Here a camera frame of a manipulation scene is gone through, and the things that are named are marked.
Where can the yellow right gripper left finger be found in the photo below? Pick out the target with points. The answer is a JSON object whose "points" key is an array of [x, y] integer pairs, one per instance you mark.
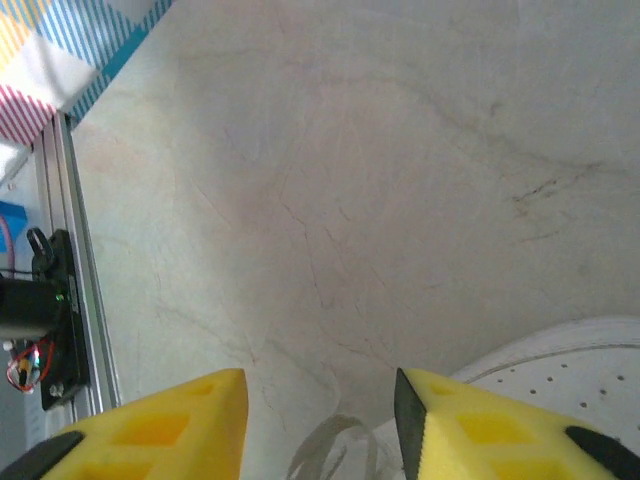
{"points": [[150, 435]]}

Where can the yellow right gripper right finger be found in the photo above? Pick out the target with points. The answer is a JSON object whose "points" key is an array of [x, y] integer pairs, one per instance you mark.
{"points": [[500, 435]]}

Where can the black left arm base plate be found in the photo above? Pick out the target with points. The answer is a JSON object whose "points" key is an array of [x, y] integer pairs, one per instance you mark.
{"points": [[62, 280]]}

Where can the white sneaker shoe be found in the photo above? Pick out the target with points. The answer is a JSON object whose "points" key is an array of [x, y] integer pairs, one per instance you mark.
{"points": [[565, 370]]}

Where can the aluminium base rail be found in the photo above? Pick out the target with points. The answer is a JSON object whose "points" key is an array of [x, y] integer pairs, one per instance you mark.
{"points": [[82, 250]]}

